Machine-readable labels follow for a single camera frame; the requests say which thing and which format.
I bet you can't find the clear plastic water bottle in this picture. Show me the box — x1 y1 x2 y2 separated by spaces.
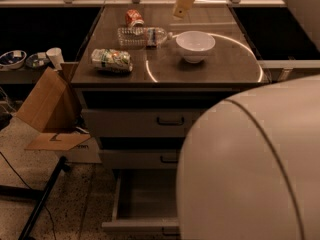
117 27 173 48

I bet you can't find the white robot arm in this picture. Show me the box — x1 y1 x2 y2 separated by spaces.
176 75 320 240

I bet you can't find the grey drawer cabinet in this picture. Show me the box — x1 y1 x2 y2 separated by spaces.
70 3 270 172

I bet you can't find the top grey drawer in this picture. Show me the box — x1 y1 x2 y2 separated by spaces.
83 91 232 138

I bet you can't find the grey drawer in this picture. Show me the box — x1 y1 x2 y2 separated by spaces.
83 91 232 138
102 169 179 237
99 137 184 169

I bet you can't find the middle grey drawer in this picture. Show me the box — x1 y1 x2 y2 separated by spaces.
99 137 184 169

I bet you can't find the bottom grey drawer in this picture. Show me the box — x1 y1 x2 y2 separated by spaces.
102 169 179 237

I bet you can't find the white ceramic bowl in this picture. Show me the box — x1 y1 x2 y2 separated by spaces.
176 31 216 64

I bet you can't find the red soda can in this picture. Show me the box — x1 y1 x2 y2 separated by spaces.
125 9 144 28

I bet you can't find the green white crushed can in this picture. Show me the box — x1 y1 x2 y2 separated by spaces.
91 49 133 73

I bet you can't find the white paper cup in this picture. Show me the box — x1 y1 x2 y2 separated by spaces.
46 47 64 69

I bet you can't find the blue white bowl right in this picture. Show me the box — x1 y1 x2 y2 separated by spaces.
25 52 50 69

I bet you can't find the brown cardboard box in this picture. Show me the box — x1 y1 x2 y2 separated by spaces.
16 68 91 151

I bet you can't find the black stand leg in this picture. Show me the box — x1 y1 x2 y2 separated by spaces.
0 156 70 240

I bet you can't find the black floor cable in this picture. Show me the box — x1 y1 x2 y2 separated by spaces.
0 150 58 240

